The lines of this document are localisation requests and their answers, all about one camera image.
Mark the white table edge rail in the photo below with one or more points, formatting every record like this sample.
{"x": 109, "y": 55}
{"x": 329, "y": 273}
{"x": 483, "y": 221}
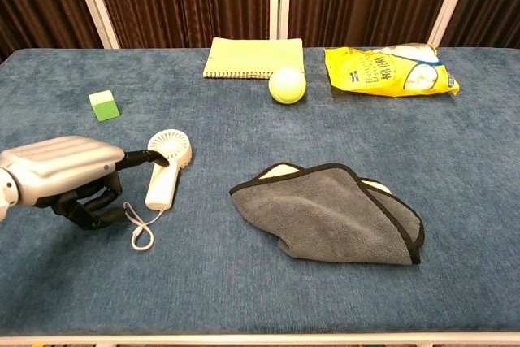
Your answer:
{"x": 260, "y": 339}

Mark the yellow tennis ball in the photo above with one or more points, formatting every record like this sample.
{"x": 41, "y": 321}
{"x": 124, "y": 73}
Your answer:
{"x": 287, "y": 85}

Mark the blue table cloth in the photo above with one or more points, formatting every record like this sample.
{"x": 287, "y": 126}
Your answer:
{"x": 260, "y": 282}

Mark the green and white block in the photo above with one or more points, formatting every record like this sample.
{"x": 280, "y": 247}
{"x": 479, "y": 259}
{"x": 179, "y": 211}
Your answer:
{"x": 105, "y": 107}

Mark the white slanted frame post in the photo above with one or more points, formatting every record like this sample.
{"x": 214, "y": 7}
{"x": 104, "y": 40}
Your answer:
{"x": 95, "y": 1}
{"x": 451, "y": 1}

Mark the yellow bag of cotton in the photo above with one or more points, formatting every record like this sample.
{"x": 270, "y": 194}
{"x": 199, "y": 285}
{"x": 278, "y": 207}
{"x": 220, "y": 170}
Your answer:
{"x": 382, "y": 75}

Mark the yellow spiral notebook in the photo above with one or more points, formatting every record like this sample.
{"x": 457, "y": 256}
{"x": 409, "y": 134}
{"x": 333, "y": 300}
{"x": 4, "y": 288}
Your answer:
{"x": 252, "y": 60}

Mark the white handheld fan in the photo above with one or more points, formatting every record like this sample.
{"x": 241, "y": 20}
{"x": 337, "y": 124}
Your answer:
{"x": 162, "y": 188}

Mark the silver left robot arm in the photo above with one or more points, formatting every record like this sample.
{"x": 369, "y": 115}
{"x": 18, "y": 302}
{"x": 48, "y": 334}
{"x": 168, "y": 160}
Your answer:
{"x": 5, "y": 196}

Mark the grey microfibre cloth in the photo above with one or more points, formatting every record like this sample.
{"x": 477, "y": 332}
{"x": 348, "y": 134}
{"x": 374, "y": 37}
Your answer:
{"x": 325, "y": 221}

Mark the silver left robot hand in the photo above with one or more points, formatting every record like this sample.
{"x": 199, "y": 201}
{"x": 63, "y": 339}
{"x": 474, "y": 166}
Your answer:
{"x": 61, "y": 168}

